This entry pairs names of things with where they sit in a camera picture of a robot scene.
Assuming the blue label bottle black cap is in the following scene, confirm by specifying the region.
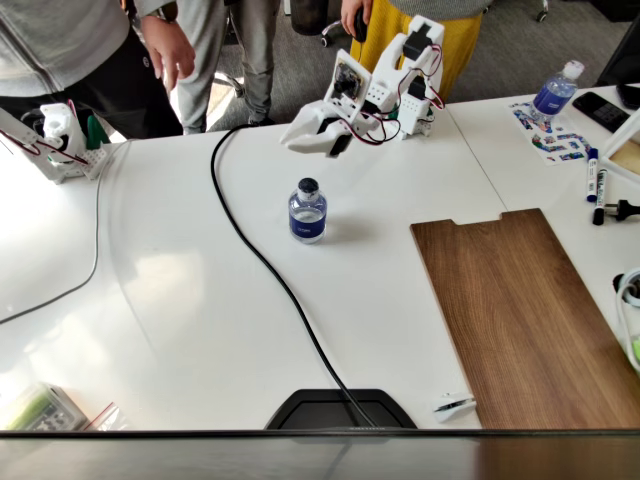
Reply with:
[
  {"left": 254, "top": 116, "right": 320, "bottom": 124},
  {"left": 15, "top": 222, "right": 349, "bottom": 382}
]
[{"left": 287, "top": 177, "right": 329, "bottom": 246}]

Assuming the small black handheld device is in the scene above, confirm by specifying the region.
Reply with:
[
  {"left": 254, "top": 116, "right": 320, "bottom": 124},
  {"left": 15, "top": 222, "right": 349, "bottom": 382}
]
[{"left": 351, "top": 9, "right": 370, "bottom": 44}]

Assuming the blue label bottle white cap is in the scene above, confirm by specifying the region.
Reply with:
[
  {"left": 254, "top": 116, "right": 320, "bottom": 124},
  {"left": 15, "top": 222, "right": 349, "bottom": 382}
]
[{"left": 530, "top": 59, "right": 587, "bottom": 133}]

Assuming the yellow skirt person's hand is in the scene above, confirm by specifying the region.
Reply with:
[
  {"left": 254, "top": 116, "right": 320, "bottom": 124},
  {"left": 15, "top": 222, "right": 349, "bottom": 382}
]
[{"left": 340, "top": 0, "right": 374, "bottom": 38}]

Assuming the hoodie person's bare hand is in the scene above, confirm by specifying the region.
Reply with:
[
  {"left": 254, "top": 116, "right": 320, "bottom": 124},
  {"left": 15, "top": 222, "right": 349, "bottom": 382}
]
[{"left": 141, "top": 14, "right": 197, "bottom": 93}]

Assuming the person in gray trousers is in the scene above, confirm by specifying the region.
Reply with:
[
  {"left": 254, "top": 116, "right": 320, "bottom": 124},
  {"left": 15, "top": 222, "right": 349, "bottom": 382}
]
[{"left": 172, "top": 0, "right": 282, "bottom": 135}]

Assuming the black office chair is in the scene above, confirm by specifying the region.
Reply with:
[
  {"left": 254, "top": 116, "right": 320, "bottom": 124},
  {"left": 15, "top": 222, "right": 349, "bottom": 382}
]
[{"left": 290, "top": 0, "right": 354, "bottom": 49}]

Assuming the person in yellow skirt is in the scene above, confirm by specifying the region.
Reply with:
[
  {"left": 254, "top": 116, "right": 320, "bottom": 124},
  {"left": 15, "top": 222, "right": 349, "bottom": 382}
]
[{"left": 348, "top": 0, "right": 494, "bottom": 117}]

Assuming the colourful sticker sheet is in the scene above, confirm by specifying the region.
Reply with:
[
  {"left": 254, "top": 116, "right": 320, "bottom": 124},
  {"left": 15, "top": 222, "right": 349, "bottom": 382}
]
[{"left": 508, "top": 99, "right": 594, "bottom": 167}]

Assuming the green table clamp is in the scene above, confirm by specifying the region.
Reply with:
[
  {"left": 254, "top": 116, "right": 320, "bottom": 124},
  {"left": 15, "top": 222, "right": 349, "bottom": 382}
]
[{"left": 85, "top": 113, "right": 109, "bottom": 150}]

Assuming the office chair caster base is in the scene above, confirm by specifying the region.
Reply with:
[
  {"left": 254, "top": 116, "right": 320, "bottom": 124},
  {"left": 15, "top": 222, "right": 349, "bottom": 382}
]
[{"left": 483, "top": 0, "right": 552, "bottom": 23}]

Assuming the blue whiteboard marker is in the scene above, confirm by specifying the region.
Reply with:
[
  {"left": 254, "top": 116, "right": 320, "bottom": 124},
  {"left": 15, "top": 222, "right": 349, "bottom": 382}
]
[{"left": 585, "top": 146, "right": 602, "bottom": 204}]

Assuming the black smartphone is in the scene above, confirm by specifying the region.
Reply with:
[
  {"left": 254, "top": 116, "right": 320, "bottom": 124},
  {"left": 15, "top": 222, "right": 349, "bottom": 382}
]
[{"left": 571, "top": 90, "right": 632, "bottom": 134}]

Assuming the brown wooden board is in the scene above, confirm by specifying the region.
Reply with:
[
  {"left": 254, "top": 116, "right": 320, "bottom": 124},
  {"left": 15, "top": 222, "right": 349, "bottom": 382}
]
[{"left": 409, "top": 207, "right": 640, "bottom": 430}]

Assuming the person in gray hoodie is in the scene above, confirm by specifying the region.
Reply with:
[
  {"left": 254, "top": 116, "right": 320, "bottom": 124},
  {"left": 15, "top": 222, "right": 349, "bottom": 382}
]
[{"left": 0, "top": 0, "right": 184, "bottom": 141}]

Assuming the black whiteboard marker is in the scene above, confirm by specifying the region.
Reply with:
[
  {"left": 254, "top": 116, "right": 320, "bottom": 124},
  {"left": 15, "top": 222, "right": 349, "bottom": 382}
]
[{"left": 591, "top": 168, "right": 611, "bottom": 227}]

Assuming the black computer monitor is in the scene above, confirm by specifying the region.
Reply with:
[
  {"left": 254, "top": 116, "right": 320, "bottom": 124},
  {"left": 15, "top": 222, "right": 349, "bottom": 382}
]
[{"left": 0, "top": 388, "right": 640, "bottom": 480}]

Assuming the black rounded device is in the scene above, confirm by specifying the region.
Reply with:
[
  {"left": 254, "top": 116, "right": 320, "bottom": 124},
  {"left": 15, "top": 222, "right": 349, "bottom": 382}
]
[{"left": 615, "top": 83, "right": 640, "bottom": 111}]

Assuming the black screen panel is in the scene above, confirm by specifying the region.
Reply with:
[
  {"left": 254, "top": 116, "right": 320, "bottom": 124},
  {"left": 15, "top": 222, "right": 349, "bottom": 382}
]
[{"left": 594, "top": 14, "right": 640, "bottom": 92}]

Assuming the black power plug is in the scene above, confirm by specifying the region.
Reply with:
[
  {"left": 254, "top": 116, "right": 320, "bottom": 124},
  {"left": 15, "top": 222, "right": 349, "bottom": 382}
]
[{"left": 601, "top": 198, "right": 640, "bottom": 222}]

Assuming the small white plastic part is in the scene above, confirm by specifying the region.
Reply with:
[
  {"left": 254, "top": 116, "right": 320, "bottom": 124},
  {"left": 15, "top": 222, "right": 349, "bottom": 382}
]
[{"left": 431, "top": 391, "right": 477, "bottom": 425}]

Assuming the clear zip bag red strip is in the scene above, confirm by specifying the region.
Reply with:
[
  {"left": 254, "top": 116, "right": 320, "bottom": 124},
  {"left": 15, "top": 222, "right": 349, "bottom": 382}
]
[{"left": 81, "top": 401, "right": 135, "bottom": 432}]

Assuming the clear plastic parts box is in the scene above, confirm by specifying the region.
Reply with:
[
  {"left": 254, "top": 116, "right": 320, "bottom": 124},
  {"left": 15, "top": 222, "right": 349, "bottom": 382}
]
[{"left": 0, "top": 381, "right": 89, "bottom": 432}]

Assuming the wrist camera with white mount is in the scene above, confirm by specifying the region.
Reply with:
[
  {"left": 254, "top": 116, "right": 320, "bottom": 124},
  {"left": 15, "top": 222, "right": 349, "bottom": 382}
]
[{"left": 323, "top": 48, "right": 374, "bottom": 110}]

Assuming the thick black cable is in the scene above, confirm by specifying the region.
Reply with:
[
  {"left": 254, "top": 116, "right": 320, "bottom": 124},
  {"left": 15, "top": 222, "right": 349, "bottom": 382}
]
[{"left": 209, "top": 123, "right": 375, "bottom": 431}]

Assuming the thin gray cable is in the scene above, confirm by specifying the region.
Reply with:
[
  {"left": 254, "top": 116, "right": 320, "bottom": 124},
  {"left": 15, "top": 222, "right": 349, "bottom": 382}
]
[{"left": 0, "top": 142, "right": 109, "bottom": 325}]

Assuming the white frame with wooden base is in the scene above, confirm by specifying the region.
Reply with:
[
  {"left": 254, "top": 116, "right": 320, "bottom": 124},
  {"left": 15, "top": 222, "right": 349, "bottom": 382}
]
[{"left": 601, "top": 106, "right": 640, "bottom": 177}]

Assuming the white looped cable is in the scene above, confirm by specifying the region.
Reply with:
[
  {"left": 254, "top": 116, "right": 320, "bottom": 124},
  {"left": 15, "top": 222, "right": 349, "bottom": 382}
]
[{"left": 611, "top": 266, "right": 640, "bottom": 374}]

